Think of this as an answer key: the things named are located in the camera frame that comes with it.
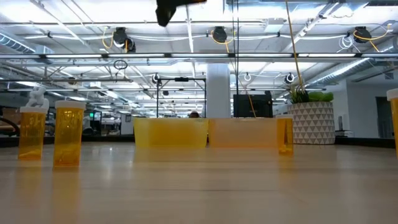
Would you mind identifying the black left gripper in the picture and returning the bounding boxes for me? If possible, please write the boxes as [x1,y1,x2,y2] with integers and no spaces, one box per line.
[155,0,208,28]

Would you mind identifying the tall amber pill bottle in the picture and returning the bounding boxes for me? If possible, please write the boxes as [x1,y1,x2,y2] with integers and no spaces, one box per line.
[386,88,398,158]
[53,100,86,168]

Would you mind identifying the small amber pill bottle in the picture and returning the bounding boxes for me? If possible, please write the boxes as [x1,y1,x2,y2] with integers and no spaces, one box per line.
[275,114,294,156]

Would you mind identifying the slim amber pill bottle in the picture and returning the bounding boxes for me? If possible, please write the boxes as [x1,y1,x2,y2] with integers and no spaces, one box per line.
[17,106,49,161]

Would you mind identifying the yellow translucent plastic bin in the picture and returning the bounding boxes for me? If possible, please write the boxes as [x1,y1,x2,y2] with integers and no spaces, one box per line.
[133,117,210,149]

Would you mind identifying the orange translucent plastic bin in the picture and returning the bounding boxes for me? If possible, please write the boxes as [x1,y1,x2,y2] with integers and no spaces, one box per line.
[207,117,278,148]

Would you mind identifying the long ceiling light strip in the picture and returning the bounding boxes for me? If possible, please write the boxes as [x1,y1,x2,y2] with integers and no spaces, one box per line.
[0,52,398,60]

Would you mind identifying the white building column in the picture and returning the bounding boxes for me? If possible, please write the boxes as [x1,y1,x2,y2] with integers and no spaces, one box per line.
[206,63,231,119]

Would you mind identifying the white robot figure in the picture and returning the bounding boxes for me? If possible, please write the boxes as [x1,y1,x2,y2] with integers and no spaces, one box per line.
[24,85,50,110]

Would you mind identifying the green plant in patterned pot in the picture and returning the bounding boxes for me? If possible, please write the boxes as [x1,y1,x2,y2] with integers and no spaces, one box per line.
[287,82,336,145]

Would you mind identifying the dark grey door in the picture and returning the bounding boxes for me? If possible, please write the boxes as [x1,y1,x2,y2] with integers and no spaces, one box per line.
[375,96,393,138]

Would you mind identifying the black ceiling cable reel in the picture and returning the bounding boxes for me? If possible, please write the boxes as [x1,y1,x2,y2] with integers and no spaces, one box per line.
[111,27,137,53]
[353,26,391,52]
[210,26,234,53]

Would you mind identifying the black background frame rig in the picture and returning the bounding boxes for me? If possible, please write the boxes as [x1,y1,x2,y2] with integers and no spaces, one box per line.
[156,77,207,118]

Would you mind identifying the black hanging cable loop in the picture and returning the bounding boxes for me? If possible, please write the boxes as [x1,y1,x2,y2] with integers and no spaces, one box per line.
[113,58,128,71]

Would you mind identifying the yellow hanging cable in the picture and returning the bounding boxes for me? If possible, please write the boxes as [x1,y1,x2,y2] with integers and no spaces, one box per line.
[285,0,307,94]

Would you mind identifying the black aluminium table frame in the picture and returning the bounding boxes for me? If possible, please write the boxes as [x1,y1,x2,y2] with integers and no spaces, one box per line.
[0,134,396,149]

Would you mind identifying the silver ventilation duct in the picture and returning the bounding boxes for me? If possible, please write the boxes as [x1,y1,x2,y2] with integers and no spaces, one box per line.
[0,30,55,55]
[306,37,398,89]

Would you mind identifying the black curved cable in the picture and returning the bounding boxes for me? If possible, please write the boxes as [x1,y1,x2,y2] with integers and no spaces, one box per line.
[0,116,19,137]

